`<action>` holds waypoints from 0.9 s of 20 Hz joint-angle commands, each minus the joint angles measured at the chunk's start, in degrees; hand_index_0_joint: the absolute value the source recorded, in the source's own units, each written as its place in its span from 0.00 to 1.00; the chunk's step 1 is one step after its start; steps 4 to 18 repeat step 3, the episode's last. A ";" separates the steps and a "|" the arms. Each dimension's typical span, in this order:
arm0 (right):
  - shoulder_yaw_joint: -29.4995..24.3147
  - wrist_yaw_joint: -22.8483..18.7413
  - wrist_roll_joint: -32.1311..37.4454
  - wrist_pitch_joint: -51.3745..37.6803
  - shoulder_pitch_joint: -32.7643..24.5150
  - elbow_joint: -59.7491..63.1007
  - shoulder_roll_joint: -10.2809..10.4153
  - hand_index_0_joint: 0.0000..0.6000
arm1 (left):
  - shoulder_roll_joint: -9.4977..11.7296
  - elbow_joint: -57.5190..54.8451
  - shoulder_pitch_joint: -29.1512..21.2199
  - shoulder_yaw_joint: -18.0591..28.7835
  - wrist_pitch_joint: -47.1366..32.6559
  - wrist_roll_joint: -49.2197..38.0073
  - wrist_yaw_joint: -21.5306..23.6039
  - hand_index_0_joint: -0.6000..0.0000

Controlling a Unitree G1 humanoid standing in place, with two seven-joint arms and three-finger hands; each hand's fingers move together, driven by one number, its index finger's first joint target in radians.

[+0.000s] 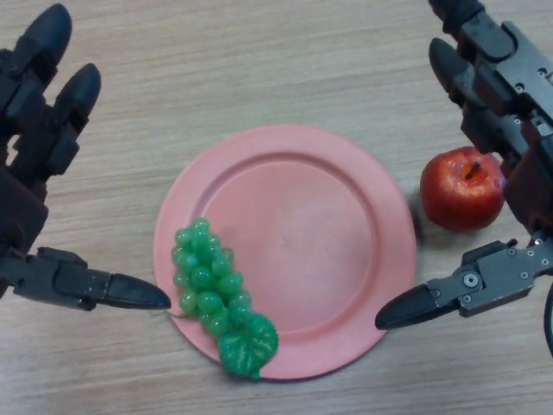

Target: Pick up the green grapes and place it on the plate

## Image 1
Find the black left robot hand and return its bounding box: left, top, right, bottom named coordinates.
left=0, top=3, right=172, bottom=312

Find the red apple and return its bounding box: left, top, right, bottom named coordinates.
left=419, top=145, right=506, bottom=231

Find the green grapes bunch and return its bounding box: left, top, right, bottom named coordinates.
left=150, top=217, right=280, bottom=381

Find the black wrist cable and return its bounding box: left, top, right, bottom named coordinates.
left=543, top=278, right=553, bottom=358

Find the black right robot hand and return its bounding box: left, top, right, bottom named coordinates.
left=373, top=0, right=553, bottom=332

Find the pink round plate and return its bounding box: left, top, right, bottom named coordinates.
left=153, top=124, right=418, bottom=381

